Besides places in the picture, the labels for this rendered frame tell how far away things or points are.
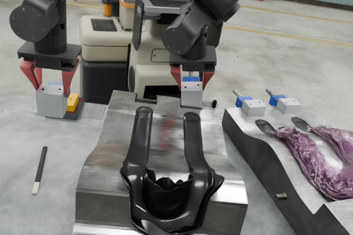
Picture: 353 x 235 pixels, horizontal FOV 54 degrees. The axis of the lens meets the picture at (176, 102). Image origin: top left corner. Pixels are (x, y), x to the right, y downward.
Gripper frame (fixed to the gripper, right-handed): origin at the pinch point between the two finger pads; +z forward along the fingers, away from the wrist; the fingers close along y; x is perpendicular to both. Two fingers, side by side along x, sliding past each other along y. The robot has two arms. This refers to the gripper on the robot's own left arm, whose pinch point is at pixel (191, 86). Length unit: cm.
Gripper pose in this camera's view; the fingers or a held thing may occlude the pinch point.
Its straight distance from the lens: 82.6
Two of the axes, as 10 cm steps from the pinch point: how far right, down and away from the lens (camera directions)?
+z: 0.0, 7.7, 6.4
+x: 0.1, -6.4, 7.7
